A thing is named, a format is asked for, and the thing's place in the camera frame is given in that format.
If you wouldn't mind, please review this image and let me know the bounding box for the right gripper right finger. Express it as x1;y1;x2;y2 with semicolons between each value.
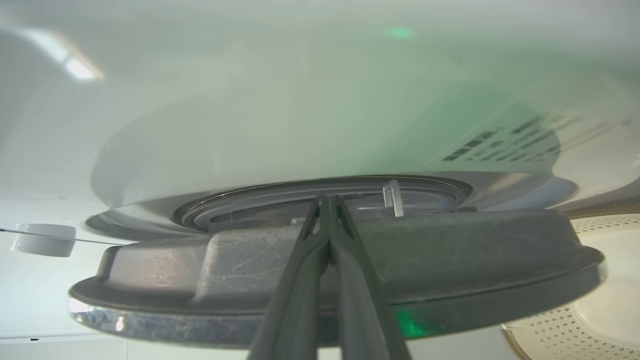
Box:
327;195;413;360

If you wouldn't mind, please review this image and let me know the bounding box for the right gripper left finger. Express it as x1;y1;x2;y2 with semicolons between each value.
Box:
247;195;331;360

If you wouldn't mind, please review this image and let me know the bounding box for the round black glass washer door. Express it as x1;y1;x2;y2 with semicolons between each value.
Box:
67;179;608;348

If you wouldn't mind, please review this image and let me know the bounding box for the grey rubber door gasket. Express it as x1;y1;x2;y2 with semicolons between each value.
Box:
172;175;473;233

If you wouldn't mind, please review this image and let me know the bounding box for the white front-load washing machine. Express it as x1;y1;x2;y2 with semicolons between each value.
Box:
0;0;640;333

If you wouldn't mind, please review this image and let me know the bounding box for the cream perforated laundry basket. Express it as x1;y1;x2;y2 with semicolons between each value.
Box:
500;212;640;360

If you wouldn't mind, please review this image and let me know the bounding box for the grey warning sticker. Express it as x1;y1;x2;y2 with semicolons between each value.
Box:
430;102;562;173

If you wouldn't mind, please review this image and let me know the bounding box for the white washer control knob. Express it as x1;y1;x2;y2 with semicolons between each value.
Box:
11;223;77;258

